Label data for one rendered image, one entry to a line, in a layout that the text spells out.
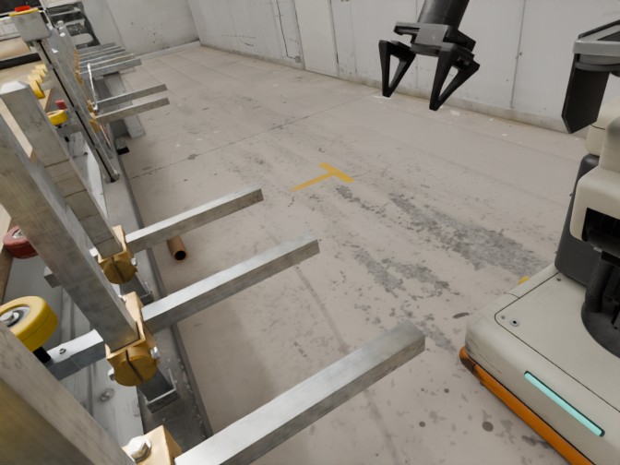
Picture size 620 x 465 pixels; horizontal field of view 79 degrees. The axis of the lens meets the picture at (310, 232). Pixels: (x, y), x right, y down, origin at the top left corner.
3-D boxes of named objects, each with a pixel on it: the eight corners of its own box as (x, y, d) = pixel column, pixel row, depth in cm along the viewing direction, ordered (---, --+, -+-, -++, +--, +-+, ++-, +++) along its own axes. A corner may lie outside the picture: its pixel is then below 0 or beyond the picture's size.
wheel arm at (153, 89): (167, 90, 180) (163, 81, 178) (168, 91, 178) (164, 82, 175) (70, 118, 167) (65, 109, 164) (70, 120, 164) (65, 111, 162)
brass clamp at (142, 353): (151, 311, 61) (137, 288, 58) (167, 371, 50) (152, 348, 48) (112, 329, 59) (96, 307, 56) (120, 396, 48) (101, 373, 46)
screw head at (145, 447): (149, 435, 38) (144, 429, 37) (152, 454, 36) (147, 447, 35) (127, 447, 37) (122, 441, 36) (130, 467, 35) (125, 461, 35)
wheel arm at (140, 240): (259, 197, 86) (255, 181, 84) (265, 203, 84) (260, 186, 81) (55, 281, 73) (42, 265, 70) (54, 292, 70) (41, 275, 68)
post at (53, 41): (108, 142, 175) (50, 27, 147) (109, 144, 172) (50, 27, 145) (101, 145, 173) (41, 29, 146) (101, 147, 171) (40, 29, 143)
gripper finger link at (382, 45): (392, 97, 54) (418, 27, 51) (361, 89, 59) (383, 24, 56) (422, 108, 58) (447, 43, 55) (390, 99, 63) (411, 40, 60)
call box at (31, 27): (53, 38, 112) (38, 8, 107) (53, 39, 106) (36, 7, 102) (28, 44, 109) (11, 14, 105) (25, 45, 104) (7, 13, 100)
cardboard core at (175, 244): (173, 223, 227) (184, 246, 204) (178, 233, 231) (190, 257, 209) (160, 228, 224) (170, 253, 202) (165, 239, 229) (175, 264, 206)
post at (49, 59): (118, 174, 135) (47, 37, 110) (119, 179, 132) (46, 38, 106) (105, 179, 134) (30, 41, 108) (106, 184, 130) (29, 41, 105)
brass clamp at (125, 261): (134, 242, 80) (123, 222, 77) (143, 276, 70) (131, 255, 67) (103, 255, 78) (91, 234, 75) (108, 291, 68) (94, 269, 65)
